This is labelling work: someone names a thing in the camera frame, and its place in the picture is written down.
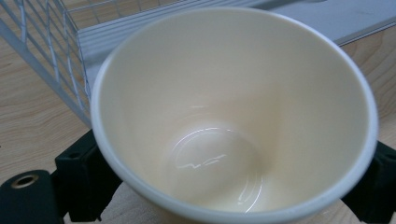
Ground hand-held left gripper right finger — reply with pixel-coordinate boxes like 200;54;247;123
340;139;396;224

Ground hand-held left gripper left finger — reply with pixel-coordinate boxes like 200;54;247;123
53;128;123;224

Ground cream ceramic mug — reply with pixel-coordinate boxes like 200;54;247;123
90;7;379;224

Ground white wire shelf rack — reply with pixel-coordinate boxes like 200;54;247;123
0;0;396;129

